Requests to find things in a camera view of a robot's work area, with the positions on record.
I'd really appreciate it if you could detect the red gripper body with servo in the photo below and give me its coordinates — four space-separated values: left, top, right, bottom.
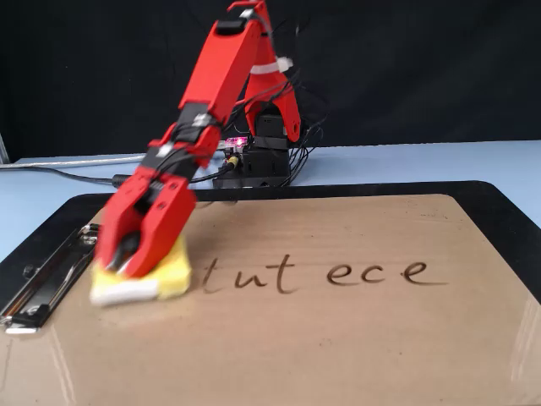
126 165 190 212

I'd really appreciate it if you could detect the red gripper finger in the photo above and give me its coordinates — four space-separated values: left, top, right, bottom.
126 179 198 279
95 179 147 270

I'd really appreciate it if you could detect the yellow sponge with black knob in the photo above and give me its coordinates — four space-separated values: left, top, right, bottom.
89 234 194 306

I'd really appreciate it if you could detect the controller board with LED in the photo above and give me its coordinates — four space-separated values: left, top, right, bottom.
221 135 251 154

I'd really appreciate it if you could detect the brown clipboard board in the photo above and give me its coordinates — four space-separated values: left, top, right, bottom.
0 193 541 406

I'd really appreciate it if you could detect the metal clipboard clip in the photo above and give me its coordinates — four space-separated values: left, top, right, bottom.
0 222 102 335

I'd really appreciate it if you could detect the black backdrop cloth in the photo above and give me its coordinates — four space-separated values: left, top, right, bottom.
0 0 541 164

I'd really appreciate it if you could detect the black mat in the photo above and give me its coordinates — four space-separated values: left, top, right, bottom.
0 180 541 305

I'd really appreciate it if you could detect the black power cable with ferrite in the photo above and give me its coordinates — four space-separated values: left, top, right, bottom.
25 162 238 188

